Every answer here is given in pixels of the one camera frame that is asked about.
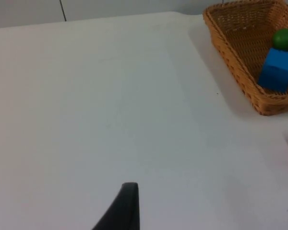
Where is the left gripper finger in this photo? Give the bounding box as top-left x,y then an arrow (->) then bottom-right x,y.
91,182 -> 140,230

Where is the pale brown wicker basket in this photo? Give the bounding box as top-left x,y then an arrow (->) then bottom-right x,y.
203,0 -> 288,116

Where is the green ball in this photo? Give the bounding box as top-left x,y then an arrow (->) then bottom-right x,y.
272,28 -> 288,51

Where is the blue cube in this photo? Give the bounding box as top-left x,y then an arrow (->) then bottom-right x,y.
257,47 -> 288,93

